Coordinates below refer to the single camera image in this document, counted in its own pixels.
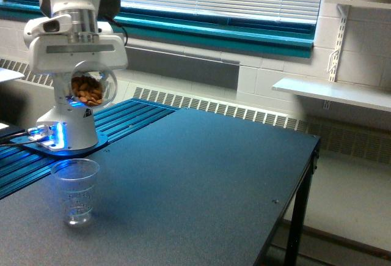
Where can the white upper wall shelf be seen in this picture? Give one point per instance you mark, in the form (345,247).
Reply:
(360,4)

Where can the baseboard radiator vent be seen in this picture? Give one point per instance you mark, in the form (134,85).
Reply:
(353,141)

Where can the clear plastic cup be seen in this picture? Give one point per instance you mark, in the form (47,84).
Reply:
(75,181)
(100,72)

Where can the blue ribbed aluminium rail panel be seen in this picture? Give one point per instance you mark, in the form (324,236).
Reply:
(23,165)

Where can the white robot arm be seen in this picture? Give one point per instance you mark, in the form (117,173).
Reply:
(64,127)

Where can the white lower wall shelf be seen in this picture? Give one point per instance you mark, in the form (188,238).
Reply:
(350,94)

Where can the white shelf bracket rail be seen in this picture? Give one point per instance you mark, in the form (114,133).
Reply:
(334,57)

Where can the brown almonds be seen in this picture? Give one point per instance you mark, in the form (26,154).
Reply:
(87,90)

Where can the clear plastic cup on table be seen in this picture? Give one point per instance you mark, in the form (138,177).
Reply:
(75,181)

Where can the black table leg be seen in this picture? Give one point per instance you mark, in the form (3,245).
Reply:
(299,209)

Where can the white desk edge left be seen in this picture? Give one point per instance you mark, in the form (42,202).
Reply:
(9,75)

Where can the white wall shelf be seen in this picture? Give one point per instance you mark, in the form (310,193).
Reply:
(350,94)
(360,4)

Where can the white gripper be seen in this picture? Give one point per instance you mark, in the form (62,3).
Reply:
(54,47)

